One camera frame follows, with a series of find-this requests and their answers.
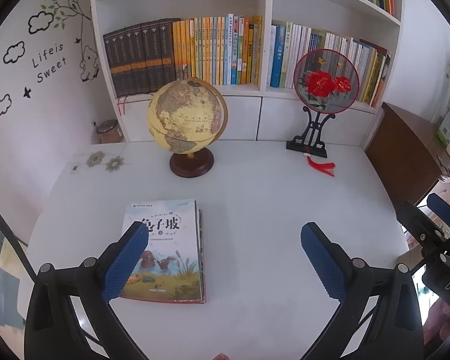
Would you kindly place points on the brown wooden cabinet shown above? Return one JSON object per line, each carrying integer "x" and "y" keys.
{"x": 408, "y": 157}

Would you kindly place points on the red peony embroidered fan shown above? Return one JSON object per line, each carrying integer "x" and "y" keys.
{"x": 326, "y": 81}

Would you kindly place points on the small brown bin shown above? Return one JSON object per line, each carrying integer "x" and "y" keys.
{"x": 108, "y": 132}

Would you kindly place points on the white bookshelf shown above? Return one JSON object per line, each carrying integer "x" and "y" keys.
{"x": 256, "y": 113}

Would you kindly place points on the black book set row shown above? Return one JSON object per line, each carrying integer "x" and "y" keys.
{"x": 141, "y": 57}

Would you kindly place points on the white rabbit hill book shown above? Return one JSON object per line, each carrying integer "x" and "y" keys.
{"x": 170, "y": 269}

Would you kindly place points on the black carved fan stand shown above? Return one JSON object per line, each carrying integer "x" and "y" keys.
{"x": 310, "y": 141}

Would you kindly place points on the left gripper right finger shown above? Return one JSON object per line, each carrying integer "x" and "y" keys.
{"x": 331, "y": 263}

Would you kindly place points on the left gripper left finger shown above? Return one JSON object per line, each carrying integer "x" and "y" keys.
{"x": 120, "y": 259}

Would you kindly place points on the right shelf book row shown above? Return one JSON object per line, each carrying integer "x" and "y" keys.
{"x": 313, "y": 49}

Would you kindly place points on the orange yellow book row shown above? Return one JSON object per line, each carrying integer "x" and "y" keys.
{"x": 221, "y": 50}

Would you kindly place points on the person's right hand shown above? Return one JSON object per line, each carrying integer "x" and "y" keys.
{"x": 437, "y": 331}

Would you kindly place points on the antique yellow desk globe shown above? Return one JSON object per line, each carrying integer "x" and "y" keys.
{"x": 185, "y": 117}

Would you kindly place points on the red tassel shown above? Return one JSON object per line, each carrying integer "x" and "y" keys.
{"x": 324, "y": 168}

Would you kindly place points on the person's left hand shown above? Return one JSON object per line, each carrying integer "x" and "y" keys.
{"x": 221, "y": 356}

